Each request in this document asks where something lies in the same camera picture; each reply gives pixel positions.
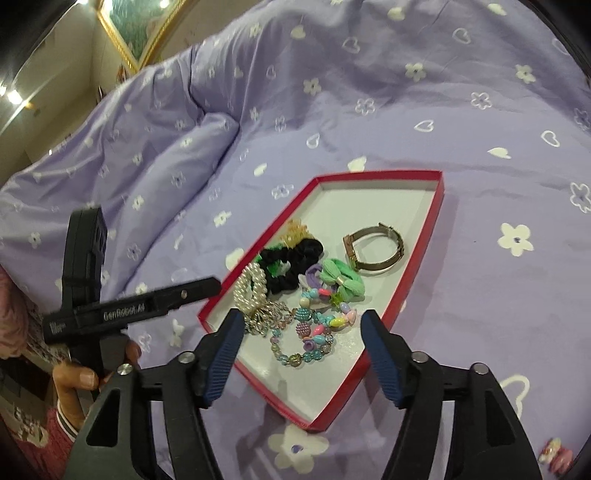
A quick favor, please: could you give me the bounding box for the blue bead bracelet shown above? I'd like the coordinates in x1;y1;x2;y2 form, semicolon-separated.
268;317;338;369

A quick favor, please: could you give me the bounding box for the white pearl hair accessory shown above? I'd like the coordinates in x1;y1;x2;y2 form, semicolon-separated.
232;262;267;316

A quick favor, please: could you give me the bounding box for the black velvet scrunchie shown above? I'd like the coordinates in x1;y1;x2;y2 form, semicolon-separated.
257;238;324;295

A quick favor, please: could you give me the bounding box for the left hand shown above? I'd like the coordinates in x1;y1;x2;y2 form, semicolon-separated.
52;361;113;431

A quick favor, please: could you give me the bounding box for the gold framed picture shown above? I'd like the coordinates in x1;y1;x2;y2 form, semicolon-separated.
96;0;194;73

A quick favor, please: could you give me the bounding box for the colourful bead bracelet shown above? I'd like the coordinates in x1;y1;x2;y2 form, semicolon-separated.
289;286;359;351

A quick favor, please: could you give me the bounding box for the light green hair tie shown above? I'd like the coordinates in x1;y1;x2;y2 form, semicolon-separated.
317;257;367;303

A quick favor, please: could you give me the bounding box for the yellow floral hair claw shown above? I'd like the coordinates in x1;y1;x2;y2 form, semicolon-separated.
280;219;314;248

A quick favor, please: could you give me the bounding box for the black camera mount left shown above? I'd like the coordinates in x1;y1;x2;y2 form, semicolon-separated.
61;206;107;310

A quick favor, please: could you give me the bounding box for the green braided hair tie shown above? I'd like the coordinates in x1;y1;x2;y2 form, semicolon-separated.
257;253;293;278

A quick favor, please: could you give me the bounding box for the rose gold green watch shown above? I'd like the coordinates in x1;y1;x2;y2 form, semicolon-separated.
342;223;406;272

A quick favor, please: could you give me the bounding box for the pink candy hair clip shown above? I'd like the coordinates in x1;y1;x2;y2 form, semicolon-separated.
538;437;574;476

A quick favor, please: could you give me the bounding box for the purple hair tie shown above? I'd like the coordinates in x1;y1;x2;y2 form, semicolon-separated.
303;262;327;289

